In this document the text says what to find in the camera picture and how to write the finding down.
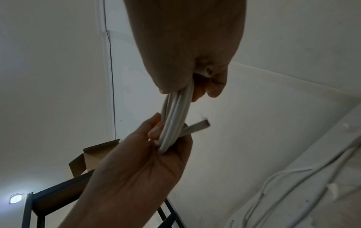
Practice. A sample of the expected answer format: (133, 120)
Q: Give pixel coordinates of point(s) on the person's left hand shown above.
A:
(138, 169)

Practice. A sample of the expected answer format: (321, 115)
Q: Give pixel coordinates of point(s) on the person's right hand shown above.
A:
(186, 40)

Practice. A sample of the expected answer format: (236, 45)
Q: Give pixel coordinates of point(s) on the person's left forearm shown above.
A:
(112, 211)

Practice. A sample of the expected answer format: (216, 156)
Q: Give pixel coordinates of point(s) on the open brown cardboard box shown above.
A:
(93, 160)

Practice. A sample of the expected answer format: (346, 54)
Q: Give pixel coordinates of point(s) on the black metal shelf rack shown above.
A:
(29, 211)

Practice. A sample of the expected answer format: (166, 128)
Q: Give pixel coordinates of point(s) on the round white ceiling light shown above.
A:
(15, 198)

